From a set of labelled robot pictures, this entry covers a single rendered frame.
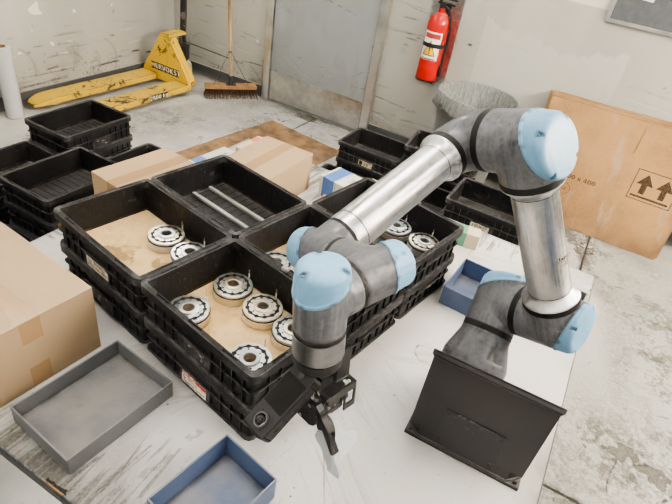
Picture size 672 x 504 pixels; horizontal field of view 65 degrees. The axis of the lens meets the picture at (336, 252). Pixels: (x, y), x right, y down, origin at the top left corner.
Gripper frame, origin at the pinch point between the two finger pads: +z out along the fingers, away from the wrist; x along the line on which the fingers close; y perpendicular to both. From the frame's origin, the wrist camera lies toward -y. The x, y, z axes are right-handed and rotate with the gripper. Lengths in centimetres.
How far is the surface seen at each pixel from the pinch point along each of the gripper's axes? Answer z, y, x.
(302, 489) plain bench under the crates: 31.1, 8.4, 9.4
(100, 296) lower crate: 20, -2, 84
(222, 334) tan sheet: 14.9, 12.5, 45.5
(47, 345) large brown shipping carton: 15, -20, 67
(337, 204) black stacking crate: 10, 73, 70
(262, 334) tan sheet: 15.7, 20.5, 40.2
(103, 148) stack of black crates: 36, 51, 219
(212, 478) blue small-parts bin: 29.0, -5.4, 22.5
